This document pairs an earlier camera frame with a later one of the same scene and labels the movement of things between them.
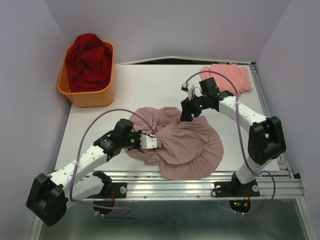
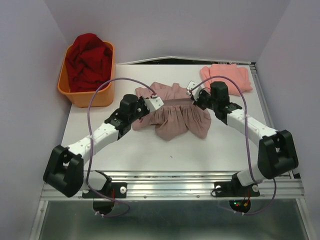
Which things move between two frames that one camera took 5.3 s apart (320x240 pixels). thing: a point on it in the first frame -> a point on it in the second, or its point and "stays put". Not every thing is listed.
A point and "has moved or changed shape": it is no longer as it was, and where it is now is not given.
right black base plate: x=235 y=189 stays put
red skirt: x=88 y=63 stays put
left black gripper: x=138 y=145 -> x=141 y=101
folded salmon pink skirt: x=238 y=75 stays put
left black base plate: x=120 y=189 stays put
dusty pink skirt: x=186 y=150 has moved or changed shape
